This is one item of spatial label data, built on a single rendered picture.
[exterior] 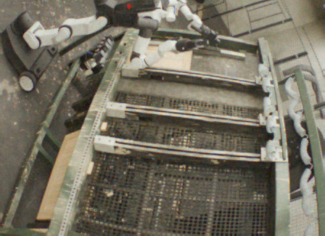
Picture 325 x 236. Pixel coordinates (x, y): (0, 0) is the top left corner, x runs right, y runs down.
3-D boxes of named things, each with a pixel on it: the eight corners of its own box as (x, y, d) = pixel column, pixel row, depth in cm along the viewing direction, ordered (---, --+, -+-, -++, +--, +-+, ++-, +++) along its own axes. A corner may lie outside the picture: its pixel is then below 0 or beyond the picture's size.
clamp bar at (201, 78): (124, 70, 269) (124, 44, 253) (273, 89, 259) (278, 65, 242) (121, 77, 262) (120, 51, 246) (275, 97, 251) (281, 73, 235)
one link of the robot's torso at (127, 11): (108, 4, 222) (158, -2, 216) (120, -12, 247) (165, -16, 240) (114, 37, 242) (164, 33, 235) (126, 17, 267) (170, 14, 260)
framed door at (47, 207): (67, 136, 280) (65, 135, 279) (116, 118, 256) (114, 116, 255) (38, 221, 215) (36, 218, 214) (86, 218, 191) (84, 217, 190)
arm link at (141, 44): (124, 64, 236) (134, 35, 225) (132, 59, 248) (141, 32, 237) (139, 70, 235) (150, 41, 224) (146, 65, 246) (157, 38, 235)
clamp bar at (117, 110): (109, 107, 238) (107, 79, 222) (279, 128, 227) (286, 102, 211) (106, 118, 231) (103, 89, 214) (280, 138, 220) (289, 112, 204)
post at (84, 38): (59, 49, 339) (114, 17, 306) (62, 53, 342) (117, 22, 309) (57, 52, 335) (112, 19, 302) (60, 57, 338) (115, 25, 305)
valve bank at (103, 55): (93, 38, 300) (114, 27, 289) (101, 49, 307) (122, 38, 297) (74, 70, 263) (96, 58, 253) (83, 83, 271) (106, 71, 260)
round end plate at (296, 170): (243, 131, 301) (315, 105, 266) (245, 135, 304) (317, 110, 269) (240, 205, 243) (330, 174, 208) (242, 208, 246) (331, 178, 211)
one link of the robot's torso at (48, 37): (25, 40, 259) (66, 25, 246) (34, 29, 274) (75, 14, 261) (30, 54, 269) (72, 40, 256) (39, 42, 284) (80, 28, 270)
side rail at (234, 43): (141, 35, 321) (141, 26, 314) (255, 51, 311) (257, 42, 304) (140, 38, 317) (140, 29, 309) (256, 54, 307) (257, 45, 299)
